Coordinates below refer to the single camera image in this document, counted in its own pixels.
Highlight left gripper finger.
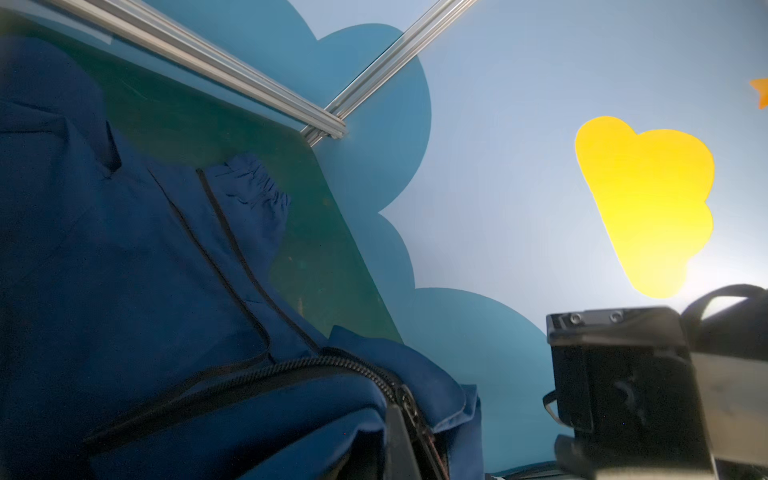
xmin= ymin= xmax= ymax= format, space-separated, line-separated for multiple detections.
xmin=383 ymin=404 xmax=422 ymax=480

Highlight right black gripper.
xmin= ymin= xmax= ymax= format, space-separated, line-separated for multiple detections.
xmin=543 ymin=307 xmax=717 ymax=479

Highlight navy blue zip jacket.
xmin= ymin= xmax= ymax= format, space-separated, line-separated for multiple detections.
xmin=1 ymin=36 xmax=484 ymax=479

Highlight aluminium frame post right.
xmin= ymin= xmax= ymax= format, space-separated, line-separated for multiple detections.
xmin=291 ymin=0 xmax=475 ymax=120

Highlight aluminium frame rail back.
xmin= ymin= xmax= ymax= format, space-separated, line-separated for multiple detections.
xmin=51 ymin=0 xmax=347 ymax=139

